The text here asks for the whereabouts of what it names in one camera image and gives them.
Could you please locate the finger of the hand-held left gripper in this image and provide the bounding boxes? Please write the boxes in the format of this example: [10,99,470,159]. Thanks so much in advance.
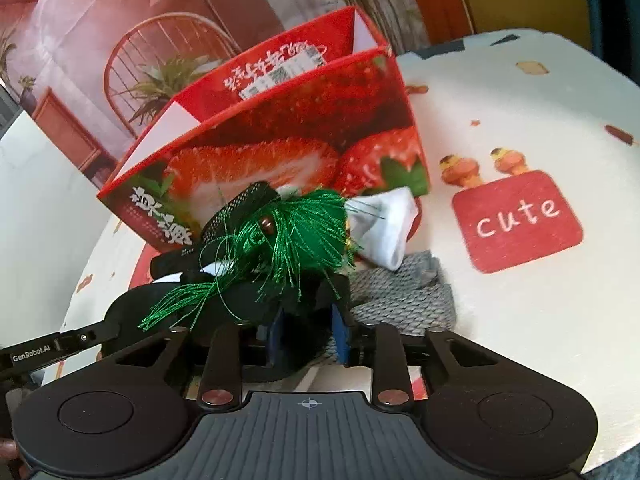
[57,317,123,350]

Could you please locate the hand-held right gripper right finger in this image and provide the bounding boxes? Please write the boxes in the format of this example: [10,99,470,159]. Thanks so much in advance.
[330,304,502,409]

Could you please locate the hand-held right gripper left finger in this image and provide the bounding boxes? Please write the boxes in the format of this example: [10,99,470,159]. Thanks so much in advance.
[112,309,288,411]

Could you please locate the grey knitted sock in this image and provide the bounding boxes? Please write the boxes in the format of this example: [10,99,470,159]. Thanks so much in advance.
[320,250,458,362]

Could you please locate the green tassel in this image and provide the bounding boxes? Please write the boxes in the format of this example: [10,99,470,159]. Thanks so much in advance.
[137,187,362,333]

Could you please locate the white sock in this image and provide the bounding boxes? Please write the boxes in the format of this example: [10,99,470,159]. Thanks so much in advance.
[344,186,421,270]

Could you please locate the black mesh band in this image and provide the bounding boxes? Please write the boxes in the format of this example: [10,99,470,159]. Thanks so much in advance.
[192,180,281,247]

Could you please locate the red strawberry print cardboard box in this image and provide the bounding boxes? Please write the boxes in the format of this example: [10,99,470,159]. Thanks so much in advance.
[96,6,431,257]

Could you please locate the white marble board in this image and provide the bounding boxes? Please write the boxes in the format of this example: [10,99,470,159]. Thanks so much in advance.
[0,109,117,347]

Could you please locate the white cartoon print tablecloth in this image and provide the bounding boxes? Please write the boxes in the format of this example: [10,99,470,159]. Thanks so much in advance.
[50,29,640,472]

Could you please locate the printed room scene backdrop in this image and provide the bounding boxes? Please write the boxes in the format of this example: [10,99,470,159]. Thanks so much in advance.
[0,0,477,187]

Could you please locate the blue curtain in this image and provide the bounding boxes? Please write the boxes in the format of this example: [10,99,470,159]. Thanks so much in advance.
[577,0,640,92]

